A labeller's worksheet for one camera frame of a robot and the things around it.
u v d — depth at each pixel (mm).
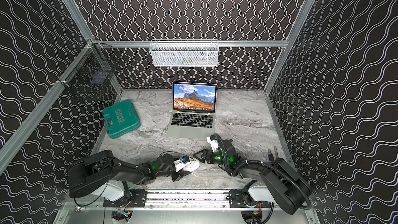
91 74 942
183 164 733
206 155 748
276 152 897
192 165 818
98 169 502
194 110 1065
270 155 877
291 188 392
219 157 732
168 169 692
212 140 795
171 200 751
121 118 978
